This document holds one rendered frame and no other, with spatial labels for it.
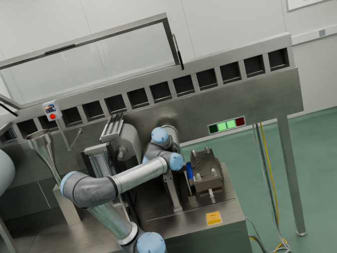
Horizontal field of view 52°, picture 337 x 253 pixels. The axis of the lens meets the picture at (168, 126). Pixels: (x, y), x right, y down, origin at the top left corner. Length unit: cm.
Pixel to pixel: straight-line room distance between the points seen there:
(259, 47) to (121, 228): 133
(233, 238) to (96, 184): 94
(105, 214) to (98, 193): 21
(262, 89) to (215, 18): 235
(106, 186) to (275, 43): 140
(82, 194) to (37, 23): 359
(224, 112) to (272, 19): 255
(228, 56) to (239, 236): 106
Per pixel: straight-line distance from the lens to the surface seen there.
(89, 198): 133
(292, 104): 236
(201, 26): 448
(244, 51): 220
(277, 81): 229
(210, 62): 217
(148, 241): 157
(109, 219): 153
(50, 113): 200
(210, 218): 192
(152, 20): 173
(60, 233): 236
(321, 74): 500
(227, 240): 200
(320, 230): 317
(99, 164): 193
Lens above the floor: 207
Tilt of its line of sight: 20 degrees down
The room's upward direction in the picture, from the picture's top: 17 degrees counter-clockwise
